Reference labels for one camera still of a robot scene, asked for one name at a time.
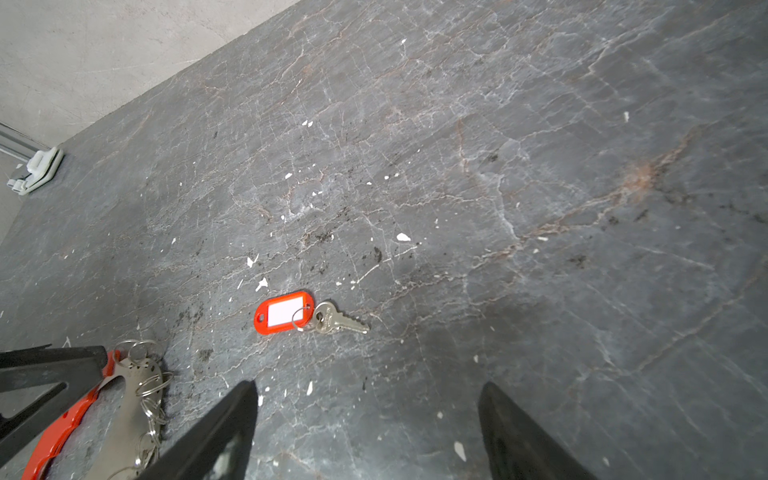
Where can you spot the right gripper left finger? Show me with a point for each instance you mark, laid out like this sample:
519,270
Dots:
219,445

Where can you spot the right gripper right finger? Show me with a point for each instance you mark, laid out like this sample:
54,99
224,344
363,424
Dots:
517,447

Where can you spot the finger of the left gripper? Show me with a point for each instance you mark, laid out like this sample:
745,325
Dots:
68,373

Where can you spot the grey key organizer red handle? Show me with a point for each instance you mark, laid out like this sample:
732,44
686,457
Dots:
123,415

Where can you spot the key with red tag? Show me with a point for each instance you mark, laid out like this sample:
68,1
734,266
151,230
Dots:
298,311

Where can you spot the white corner bracket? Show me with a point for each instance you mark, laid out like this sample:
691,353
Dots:
38,170

